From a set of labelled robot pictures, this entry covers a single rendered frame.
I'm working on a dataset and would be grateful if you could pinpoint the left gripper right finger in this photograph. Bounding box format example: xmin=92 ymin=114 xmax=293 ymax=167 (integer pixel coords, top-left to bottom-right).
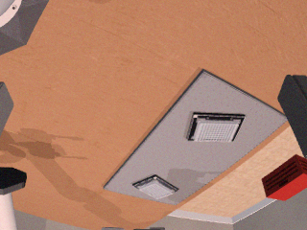
xmin=277 ymin=74 xmax=307 ymax=158

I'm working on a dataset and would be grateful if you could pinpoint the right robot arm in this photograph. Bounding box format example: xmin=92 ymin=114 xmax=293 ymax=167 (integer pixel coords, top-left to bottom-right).
xmin=0 ymin=193 xmax=18 ymax=230

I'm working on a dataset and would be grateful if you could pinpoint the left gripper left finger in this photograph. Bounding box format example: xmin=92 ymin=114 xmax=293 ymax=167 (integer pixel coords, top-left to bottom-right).
xmin=0 ymin=81 xmax=14 ymax=135

